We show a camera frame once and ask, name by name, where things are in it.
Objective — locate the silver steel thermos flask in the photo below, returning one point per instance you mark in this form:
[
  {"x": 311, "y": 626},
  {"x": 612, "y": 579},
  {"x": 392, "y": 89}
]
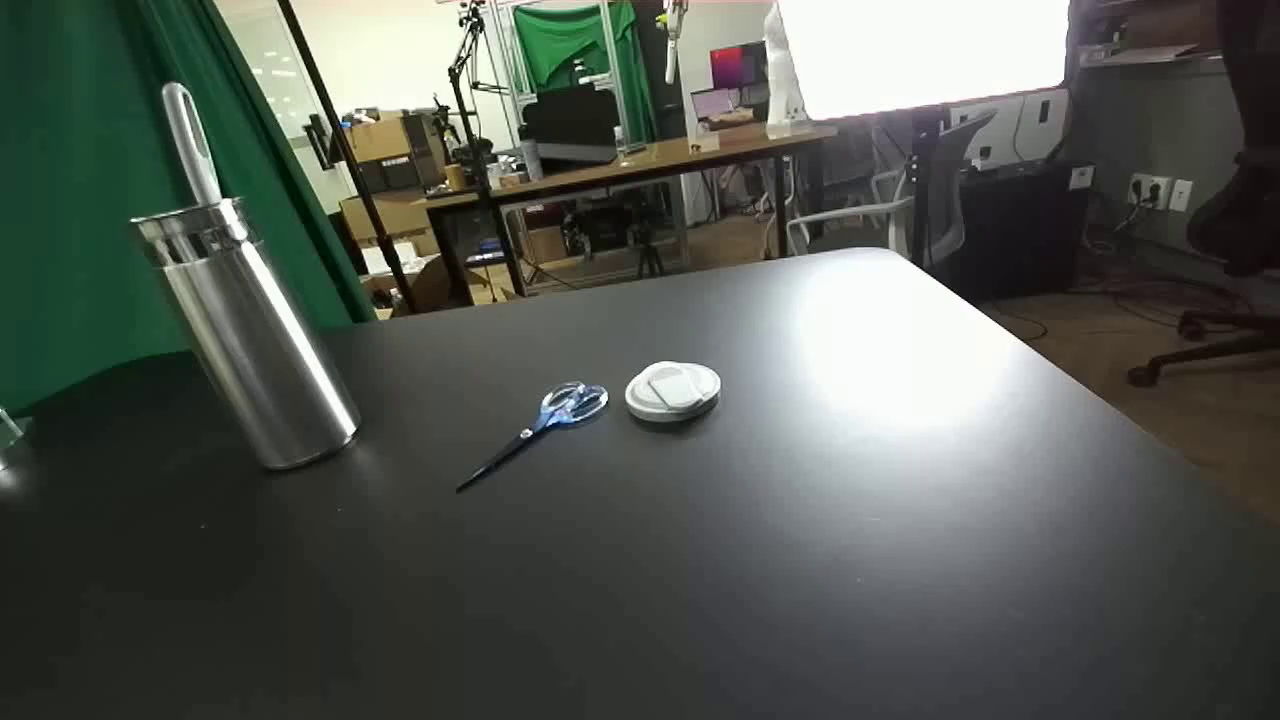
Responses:
[{"x": 251, "y": 337}]

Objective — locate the white round flask lid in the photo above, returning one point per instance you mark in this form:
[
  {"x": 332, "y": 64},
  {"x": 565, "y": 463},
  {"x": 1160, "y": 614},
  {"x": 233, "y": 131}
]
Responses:
[{"x": 670, "y": 391}]

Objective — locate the wooden background desk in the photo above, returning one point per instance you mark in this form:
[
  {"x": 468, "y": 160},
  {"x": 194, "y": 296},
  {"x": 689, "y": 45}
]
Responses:
[{"x": 641, "y": 167}]

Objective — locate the bright softbox light panel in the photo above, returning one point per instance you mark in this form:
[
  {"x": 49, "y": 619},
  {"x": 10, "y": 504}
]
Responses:
[{"x": 861, "y": 56}]

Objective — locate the black light stand pole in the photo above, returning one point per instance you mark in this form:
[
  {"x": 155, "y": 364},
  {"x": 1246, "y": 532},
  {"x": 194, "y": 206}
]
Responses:
[{"x": 344, "y": 151}]

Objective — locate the green backdrop curtain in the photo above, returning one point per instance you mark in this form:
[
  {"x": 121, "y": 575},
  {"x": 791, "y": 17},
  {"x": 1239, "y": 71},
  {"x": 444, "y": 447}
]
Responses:
[{"x": 84, "y": 151}]

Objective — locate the black office chair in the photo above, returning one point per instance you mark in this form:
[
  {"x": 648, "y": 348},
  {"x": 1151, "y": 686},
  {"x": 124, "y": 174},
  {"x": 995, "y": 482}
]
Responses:
[{"x": 1242, "y": 220}]

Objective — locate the blue handled scissors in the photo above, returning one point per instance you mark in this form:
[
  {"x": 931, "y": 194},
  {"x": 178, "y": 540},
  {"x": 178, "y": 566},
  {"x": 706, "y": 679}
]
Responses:
[{"x": 565, "y": 407}]

